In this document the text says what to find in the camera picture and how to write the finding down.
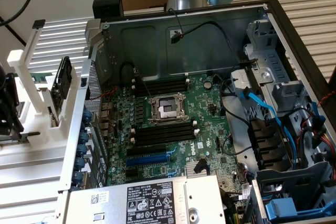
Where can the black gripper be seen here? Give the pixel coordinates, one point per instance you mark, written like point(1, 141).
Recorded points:
point(9, 98)

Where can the white parts rack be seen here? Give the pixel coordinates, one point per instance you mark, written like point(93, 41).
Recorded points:
point(63, 129)

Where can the silver power supply unit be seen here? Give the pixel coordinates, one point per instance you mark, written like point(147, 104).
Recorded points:
point(78, 208)

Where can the black box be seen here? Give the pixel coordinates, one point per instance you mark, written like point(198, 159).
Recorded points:
point(105, 6)

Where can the thin metal locking lever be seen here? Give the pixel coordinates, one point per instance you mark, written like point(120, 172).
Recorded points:
point(144, 84)

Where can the short black expansion slot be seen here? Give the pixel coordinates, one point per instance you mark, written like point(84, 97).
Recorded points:
point(131, 173)

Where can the open grey PC case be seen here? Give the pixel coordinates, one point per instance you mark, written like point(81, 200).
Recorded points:
point(147, 45)

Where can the long black expansion slot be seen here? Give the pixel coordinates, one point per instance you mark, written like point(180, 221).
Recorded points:
point(147, 150)

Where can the blue expansion slot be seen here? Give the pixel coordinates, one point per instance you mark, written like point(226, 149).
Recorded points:
point(147, 159)

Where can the silver CPU socket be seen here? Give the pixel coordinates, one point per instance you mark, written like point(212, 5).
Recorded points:
point(168, 108)

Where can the light blue slot clip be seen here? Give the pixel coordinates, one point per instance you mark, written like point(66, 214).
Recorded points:
point(173, 174)
point(170, 155)

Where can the silver finned heatsink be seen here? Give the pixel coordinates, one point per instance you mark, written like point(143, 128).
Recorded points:
point(190, 169)

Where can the round coin battery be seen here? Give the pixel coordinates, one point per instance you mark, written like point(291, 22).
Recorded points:
point(208, 85)

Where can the green motherboard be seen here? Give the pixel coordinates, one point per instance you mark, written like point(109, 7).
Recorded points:
point(210, 119)

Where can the grey metal disk bay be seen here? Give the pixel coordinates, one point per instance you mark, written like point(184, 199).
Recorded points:
point(265, 74)

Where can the black plastic shroud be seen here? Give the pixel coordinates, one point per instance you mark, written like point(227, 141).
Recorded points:
point(265, 140)

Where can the grey drive cage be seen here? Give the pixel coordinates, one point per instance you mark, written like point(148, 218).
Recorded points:
point(288, 179)

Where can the blue plastic drive latch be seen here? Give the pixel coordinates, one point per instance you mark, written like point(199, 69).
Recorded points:
point(281, 207)

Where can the graphics card with bracket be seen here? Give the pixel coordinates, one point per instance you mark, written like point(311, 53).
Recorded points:
point(52, 116)

